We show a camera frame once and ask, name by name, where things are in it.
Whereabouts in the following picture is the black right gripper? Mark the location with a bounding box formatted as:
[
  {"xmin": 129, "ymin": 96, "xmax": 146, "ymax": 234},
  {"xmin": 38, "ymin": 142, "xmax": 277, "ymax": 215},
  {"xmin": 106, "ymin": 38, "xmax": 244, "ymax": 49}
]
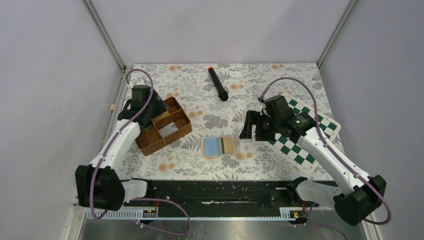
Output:
[{"xmin": 239, "ymin": 109, "xmax": 281, "ymax": 142}]

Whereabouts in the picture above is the beige leather card holder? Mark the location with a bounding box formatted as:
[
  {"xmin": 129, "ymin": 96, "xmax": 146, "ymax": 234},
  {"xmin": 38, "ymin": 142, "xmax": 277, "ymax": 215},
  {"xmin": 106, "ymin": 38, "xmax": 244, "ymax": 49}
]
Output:
[{"xmin": 200, "ymin": 135, "xmax": 236, "ymax": 158}]

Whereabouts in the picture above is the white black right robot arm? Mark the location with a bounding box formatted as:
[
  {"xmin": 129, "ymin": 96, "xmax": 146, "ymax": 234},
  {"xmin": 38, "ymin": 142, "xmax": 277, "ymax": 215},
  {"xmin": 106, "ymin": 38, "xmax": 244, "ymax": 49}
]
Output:
[{"xmin": 239, "ymin": 95, "xmax": 387, "ymax": 226}]

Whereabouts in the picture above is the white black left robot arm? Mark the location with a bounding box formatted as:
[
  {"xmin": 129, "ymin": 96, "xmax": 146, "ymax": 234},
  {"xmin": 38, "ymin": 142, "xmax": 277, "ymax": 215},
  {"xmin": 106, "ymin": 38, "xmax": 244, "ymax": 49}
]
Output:
[{"xmin": 75, "ymin": 85, "xmax": 168, "ymax": 211}]

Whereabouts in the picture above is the gold card in basket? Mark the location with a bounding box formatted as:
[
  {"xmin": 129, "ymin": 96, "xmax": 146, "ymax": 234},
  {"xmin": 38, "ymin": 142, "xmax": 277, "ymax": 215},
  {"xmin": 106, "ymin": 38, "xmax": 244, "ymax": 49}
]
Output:
[{"xmin": 154, "ymin": 111, "xmax": 170, "ymax": 122}]

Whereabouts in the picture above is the silver card in basket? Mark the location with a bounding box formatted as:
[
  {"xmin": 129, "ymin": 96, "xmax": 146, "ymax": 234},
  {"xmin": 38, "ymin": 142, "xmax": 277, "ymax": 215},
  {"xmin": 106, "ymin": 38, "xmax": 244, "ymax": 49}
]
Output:
[{"xmin": 158, "ymin": 122, "xmax": 179, "ymax": 138}]

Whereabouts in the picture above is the blue credit card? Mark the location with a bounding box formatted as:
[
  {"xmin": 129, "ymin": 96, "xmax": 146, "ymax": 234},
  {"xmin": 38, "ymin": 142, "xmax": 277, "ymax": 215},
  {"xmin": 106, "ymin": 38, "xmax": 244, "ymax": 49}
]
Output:
[{"xmin": 203, "ymin": 137, "xmax": 220, "ymax": 157}]

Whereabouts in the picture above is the black microphone orange tip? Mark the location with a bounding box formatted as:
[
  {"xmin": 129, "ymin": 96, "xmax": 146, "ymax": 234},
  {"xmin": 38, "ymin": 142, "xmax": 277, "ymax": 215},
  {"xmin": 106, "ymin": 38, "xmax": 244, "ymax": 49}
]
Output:
[{"xmin": 207, "ymin": 66, "xmax": 229, "ymax": 102}]

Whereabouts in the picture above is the brown woven divided basket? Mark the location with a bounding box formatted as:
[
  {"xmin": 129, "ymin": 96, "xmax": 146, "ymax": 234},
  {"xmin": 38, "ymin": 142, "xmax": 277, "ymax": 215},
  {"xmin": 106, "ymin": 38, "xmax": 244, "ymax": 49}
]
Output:
[{"xmin": 135, "ymin": 97, "xmax": 192, "ymax": 156}]

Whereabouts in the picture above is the green white chessboard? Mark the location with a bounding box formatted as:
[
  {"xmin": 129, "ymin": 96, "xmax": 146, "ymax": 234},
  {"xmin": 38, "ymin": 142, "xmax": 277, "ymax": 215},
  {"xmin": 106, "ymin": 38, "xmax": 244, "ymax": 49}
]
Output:
[{"xmin": 264, "ymin": 92, "xmax": 341, "ymax": 175}]

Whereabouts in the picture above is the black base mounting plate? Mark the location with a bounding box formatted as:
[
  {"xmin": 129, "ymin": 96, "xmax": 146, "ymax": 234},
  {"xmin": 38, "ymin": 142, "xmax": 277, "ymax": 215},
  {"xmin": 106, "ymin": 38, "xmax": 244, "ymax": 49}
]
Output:
[{"xmin": 145, "ymin": 180, "xmax": 313, "ymax": 219}]

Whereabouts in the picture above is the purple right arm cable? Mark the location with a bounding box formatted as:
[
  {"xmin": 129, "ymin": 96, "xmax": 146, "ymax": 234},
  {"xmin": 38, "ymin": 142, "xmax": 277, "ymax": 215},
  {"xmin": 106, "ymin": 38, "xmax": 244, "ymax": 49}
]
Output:
[{"xmin": 258, "ymin": 77, "xmax": 393, "ymax": 240}]

